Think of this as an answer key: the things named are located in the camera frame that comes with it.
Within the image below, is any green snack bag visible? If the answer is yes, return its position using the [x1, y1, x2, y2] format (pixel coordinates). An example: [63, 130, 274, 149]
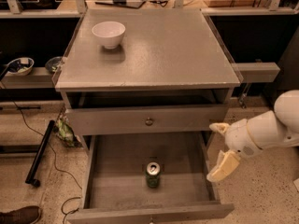
[55, 115, 82, 147]

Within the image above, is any open middle drawer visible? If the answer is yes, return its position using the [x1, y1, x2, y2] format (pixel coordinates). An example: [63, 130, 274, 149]
[67, 133, 234, 224]

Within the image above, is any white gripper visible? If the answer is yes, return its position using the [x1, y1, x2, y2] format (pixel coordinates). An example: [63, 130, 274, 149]
[206, 119, 262, 182]

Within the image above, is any brown shoe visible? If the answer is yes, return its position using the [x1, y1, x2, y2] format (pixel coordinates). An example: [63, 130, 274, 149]
[0, 205, 42, 224]

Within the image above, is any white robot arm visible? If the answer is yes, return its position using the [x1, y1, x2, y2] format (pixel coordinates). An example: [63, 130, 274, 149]
[206, 90, 299, 182]

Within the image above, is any black floor cable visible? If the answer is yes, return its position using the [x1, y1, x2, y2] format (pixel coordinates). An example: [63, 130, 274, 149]
[0, 81, 83, 224]

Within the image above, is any round metal drawer knob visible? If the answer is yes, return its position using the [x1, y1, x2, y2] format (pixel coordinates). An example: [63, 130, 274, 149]
[145, 118, 153, 126]

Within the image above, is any closed top drawer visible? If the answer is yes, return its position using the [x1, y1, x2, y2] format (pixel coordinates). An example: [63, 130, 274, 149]
[66, 105, 228, 135]

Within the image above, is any white bowl with items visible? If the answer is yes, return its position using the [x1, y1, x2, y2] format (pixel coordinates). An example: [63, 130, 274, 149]
[7, 57, 35, 76]

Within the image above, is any white ceramic bowl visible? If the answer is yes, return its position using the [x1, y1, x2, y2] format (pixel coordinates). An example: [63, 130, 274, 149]
[92, 21, 126, 49]

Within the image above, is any dark bowl on shelf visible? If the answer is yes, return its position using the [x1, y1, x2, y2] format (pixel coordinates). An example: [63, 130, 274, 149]
[45, 56, 63, 74]

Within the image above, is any black tube on floor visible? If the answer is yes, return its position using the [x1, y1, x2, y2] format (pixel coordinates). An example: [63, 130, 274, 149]
[25, 120, 55, 188]

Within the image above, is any green soda can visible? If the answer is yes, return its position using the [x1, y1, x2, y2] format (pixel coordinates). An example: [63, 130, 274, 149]
[145, 161, 161, 188]

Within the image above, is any grey drawer cabinet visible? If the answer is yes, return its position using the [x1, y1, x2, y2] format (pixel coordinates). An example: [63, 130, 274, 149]
[51, 7, 244, 224]

